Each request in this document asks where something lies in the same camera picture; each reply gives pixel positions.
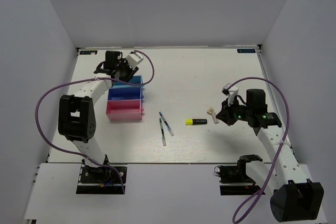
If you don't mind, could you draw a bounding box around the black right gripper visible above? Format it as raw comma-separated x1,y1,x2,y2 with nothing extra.
216,96,252,126

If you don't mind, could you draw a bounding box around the tan eraser with barcode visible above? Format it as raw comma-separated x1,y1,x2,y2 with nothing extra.
207,108,214,115

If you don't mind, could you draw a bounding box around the yellow cap black highlighter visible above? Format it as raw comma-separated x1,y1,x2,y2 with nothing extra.
185,119,207,126

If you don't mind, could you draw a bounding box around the blue ink pen refill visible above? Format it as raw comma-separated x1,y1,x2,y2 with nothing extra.
159,112,174,136

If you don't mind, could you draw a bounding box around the green ink pen refill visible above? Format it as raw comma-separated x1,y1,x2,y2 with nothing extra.
159,118,166,147

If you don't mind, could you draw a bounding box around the grey rectangular eraser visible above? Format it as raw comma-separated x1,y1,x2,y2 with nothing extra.
212,112,219,124

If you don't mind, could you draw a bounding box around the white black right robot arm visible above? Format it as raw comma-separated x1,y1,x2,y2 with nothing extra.
215,86,324,222

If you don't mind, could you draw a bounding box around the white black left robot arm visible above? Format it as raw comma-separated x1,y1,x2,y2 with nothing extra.
58,50,144,182

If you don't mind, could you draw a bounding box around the light blue plastic drawer bin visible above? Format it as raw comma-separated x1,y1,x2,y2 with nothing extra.
112,75,143,88

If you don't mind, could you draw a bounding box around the dark blue plastic drawer bin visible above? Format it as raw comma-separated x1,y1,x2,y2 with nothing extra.
108,87,144,101

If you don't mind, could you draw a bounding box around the left corner table label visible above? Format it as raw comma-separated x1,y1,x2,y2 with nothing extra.
79,50,98,55

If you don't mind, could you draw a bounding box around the corner table label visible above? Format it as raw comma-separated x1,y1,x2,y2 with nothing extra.
237,48,256,54
79,50,98,55

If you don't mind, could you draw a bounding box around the pink plastic drawer bin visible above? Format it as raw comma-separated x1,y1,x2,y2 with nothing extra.
106,100,144,121

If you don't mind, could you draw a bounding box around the right corner table label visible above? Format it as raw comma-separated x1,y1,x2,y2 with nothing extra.
237,48,256,54

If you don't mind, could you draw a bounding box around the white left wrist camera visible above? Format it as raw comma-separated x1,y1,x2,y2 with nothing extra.
125,51,144,69

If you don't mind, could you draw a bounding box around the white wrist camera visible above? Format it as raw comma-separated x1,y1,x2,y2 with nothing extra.
125,51,144,69
222,83,239,106

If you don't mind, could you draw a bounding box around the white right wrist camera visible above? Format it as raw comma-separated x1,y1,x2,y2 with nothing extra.
222,83,239,106

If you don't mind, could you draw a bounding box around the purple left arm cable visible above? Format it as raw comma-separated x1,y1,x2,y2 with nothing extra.
35,49,155,195

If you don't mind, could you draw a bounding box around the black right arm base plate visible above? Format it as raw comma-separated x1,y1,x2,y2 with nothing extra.
214,165,260,196

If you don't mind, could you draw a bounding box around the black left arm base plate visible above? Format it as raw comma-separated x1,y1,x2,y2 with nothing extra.
76,165,127,195

